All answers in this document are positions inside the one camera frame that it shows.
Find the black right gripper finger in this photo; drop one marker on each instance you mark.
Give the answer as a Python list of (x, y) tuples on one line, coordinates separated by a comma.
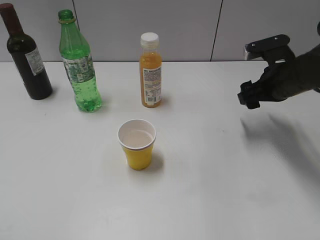
[(251, 94), (271, 49)]

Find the orange juice bottle white cap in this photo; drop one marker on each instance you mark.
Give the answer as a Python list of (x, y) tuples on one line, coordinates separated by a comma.
[(150, 70)]

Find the green sprite plastic bottle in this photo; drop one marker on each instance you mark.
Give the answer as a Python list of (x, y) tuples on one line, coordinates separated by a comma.
[(78, 63)]

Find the dark red wine bottle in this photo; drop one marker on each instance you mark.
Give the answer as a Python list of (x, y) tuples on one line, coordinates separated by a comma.
[(26, 56)]

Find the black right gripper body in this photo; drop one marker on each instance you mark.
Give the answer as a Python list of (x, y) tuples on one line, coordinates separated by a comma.
[(287, 79)]

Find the yellow paper cup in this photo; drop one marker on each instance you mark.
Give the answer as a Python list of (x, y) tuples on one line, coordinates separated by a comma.
[(137, 138)]

